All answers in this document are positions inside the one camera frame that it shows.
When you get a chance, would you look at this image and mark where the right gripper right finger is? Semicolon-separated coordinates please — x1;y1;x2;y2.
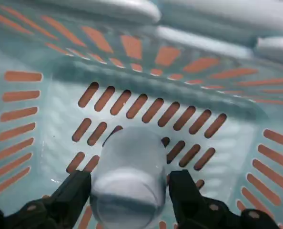
167;169;279;229

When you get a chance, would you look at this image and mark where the blue plastic basket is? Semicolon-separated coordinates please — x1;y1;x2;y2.
0;0;283;229

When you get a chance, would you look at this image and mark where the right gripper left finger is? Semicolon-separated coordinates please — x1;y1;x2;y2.
0;169;92;229

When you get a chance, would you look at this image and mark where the blue plastic cup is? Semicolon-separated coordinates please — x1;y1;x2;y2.
90;125;169;229

